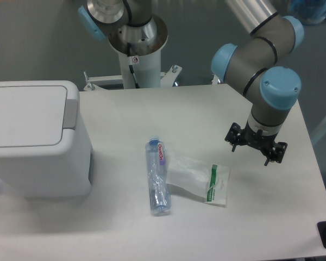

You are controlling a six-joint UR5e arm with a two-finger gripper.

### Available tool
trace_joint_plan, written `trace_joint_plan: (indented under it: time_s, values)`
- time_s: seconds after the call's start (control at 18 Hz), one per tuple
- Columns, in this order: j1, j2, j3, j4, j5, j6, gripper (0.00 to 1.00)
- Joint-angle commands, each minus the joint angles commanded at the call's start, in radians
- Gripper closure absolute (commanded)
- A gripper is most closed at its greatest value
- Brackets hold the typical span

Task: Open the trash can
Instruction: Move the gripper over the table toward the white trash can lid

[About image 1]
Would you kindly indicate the crushed clear plastic bottle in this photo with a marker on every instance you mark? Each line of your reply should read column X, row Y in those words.
column 159, row 192

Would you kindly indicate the white frame at right edge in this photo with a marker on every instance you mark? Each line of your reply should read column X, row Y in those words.
column 319, row 132

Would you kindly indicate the silver robot base joint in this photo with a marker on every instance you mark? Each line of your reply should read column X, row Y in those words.
column 131, row 27

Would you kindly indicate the white green plastic package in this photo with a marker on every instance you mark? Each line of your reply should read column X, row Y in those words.
column 206, row 180

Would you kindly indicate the white metal mounting frame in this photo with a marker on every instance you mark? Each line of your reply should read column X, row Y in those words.
column 166, row 79

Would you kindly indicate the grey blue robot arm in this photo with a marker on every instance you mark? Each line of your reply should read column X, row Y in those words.
column 251, row 70

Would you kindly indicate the white plastic trash can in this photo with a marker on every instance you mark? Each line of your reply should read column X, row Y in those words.
column 45, row 150

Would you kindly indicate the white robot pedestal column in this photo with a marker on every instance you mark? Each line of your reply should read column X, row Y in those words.
column 143, row 65

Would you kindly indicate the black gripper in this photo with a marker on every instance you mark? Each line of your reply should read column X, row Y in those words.
column 273, row 151

